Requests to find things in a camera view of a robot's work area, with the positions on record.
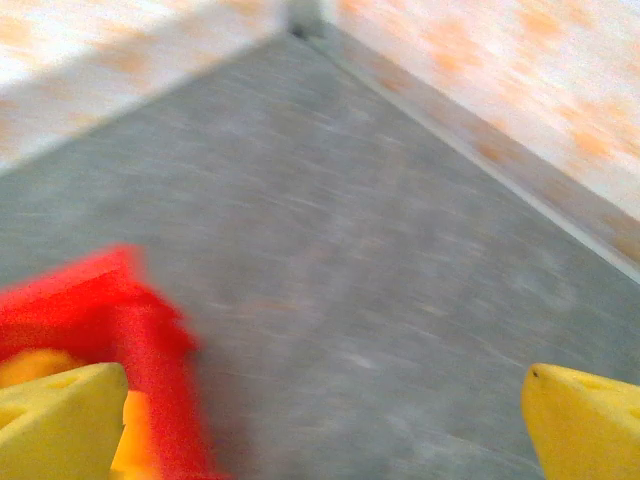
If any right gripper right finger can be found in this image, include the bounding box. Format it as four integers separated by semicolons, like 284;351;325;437
520;363;640;480

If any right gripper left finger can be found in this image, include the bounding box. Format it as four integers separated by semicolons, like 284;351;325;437
0;362;130;480

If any long yellow lego brick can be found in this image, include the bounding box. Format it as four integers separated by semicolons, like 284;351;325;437
109;389;157;480

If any red plastic bin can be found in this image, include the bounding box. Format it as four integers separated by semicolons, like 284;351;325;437
0;243;226;480

